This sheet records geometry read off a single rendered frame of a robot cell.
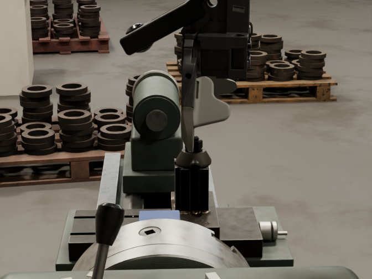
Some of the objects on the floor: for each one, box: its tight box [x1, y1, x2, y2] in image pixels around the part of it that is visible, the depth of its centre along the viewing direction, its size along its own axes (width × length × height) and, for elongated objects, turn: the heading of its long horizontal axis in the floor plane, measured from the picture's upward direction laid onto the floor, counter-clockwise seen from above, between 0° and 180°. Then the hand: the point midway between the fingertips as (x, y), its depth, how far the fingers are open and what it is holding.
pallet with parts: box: [29, 0, 110, 55], centre depth 846 cm, size 91×137×47 cm, turn 7°
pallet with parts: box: [166, 31, 338, 105], centre depth 662 cm, size 89×132×46 cm
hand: (191, 134), depth 106 cm, fingers open, 14 cm apart
